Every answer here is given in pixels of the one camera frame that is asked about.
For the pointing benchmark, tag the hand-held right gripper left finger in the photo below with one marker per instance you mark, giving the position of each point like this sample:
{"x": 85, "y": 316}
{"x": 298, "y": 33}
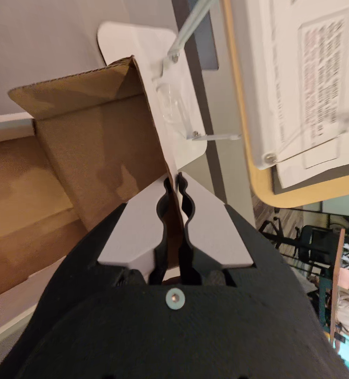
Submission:
{"x": 133, "y": 234}

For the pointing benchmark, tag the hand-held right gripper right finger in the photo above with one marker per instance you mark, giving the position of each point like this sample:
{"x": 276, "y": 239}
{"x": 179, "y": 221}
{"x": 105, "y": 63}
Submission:
{"x": 218, "y": 234}

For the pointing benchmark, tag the white cardboard box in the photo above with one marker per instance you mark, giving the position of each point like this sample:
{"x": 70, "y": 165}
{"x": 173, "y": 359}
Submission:
{"x": 97, "y": 148}

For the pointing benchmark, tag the black office chair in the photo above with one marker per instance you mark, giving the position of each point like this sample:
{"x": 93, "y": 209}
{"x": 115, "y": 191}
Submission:
{"x": 316, "y": 239}

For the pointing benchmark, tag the printed paper sheet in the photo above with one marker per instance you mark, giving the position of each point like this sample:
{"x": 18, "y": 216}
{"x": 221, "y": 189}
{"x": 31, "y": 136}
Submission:
{"x": 319, "y": 74}

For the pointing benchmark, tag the clear acrylic stand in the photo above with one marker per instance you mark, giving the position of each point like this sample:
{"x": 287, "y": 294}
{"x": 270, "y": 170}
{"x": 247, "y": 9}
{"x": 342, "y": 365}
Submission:
{"x": 189, "y": 26}

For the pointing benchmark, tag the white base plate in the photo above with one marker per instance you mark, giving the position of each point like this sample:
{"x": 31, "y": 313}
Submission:
{"x": 138, "y": 41}

